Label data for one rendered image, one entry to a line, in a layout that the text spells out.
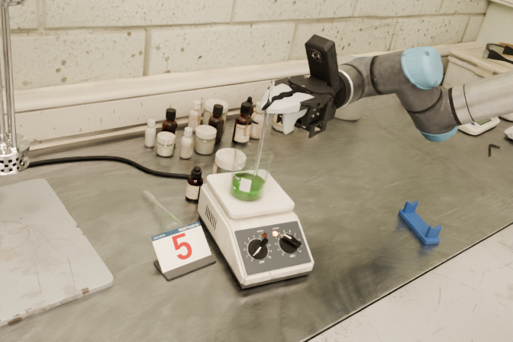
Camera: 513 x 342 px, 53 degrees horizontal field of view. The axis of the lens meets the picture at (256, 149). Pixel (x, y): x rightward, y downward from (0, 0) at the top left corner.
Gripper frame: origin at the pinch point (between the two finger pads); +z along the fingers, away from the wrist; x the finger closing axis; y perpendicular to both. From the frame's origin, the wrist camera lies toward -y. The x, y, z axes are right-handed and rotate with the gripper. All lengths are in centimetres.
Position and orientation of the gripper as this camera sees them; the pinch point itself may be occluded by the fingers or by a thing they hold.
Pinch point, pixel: (269, 103)
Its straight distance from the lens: 77.9
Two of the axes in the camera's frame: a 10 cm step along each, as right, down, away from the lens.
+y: -1.6, 8.7, 4.7
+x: -7.8, -4.0, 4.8
